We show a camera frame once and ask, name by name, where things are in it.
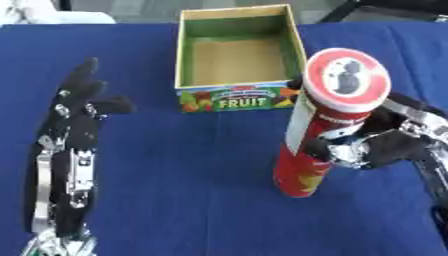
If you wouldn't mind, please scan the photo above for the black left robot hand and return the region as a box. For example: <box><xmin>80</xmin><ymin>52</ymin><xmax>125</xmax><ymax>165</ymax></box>
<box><xmin>22</xmin><ymin>57</ymin><xmax>137</xmax><ymax>238</ymax></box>

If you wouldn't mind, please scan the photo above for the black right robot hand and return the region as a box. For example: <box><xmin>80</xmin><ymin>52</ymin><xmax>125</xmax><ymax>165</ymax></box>
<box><xmin>285</xmin><ymin>77</ymin><xmax>438</xmax><ymax>171</ymax></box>

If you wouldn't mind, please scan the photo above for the cardboard box with green inside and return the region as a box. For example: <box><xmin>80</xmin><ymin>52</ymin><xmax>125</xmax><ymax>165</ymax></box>
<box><xmin>173</xmin><ymin>3</ymin><xmax>310</xmax><ymax>114</ymax></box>

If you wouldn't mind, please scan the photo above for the white object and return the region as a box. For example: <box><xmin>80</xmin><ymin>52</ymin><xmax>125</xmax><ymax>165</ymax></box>
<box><xmin>0</xmin><ymin>0</ymin><xmax>118</xmax><ymax>25</ymax></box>

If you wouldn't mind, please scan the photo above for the black chair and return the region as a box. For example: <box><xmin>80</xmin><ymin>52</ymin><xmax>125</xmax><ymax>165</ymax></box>
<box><xmin>318</xmin><ymin>0</ymin><xmax>448</xmax><ymax>24</ymax></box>

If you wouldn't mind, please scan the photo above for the red tall chip can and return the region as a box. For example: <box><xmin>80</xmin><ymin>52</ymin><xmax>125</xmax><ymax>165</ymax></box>
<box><xmin>271</xmin><ymin>47</ymin><xmax>394</xmax><ymax>199</ymax></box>

